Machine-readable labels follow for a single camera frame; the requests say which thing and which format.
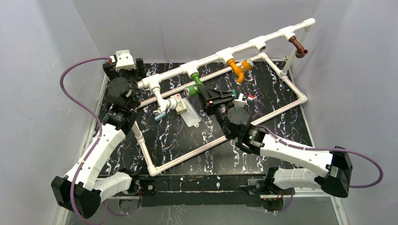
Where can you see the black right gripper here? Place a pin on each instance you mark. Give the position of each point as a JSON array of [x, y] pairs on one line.
[[215, 99]]

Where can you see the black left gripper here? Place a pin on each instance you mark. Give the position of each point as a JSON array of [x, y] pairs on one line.
[[123, 72]]

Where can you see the green water faucet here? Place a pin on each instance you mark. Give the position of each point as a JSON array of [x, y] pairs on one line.
[[194, 85]]

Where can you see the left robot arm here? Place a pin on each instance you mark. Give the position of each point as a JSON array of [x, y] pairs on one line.
[[80, 190]]

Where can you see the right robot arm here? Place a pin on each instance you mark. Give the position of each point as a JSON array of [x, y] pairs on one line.
[[328, 170]]

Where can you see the white water faucet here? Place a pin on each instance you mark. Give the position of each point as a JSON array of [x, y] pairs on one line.
[[163, 104]]

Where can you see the orange water faucet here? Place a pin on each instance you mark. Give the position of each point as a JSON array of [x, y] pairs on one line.
[[240, 71]]

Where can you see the brown water faucet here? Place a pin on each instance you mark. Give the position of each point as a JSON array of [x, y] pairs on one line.
[[301, 51]]

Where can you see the small cardboard box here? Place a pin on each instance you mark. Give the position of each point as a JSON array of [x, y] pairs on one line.
[[181, 107]]

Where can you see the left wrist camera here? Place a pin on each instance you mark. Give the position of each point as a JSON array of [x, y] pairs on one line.
[[123, 60]]

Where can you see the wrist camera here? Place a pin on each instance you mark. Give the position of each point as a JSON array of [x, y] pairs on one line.
[[123, 60], [242, 99]]

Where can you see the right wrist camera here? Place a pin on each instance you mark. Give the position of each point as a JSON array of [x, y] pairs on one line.
[[242, 99]]

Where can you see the white PVC pipe frame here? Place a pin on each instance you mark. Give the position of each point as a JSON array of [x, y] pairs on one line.
[[259, 43]]

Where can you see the light blue faucet handle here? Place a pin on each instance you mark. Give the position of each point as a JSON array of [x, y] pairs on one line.
[[159, 116]]

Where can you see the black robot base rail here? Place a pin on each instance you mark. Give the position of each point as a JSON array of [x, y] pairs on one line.
[[199, 189]]

